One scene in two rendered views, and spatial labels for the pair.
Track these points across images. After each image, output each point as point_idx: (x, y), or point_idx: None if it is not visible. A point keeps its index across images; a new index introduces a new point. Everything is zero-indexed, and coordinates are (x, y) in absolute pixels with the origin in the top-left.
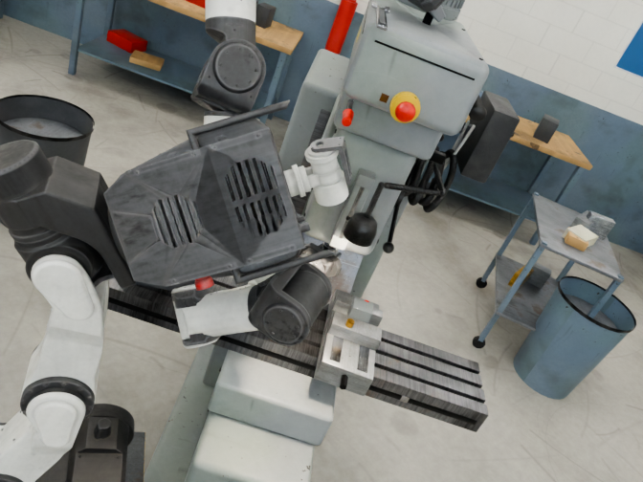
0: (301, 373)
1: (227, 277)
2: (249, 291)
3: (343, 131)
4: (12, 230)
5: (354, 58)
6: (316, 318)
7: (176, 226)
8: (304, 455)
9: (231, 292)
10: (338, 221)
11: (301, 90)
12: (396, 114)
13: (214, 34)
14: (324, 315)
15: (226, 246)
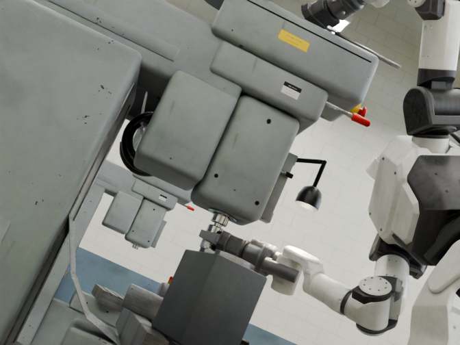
0: None
1: (141, 320)
2: (402, 258)
3: (298, 123)
4: None
5: (368, 79)
6: (151, 320)
7: (406, 230)
8: None
9: (398, 265)
10: (272, 199)
11: (137, 62)
12: (365, 115)
13: (443, 79)
14: (140, 315)
15: None
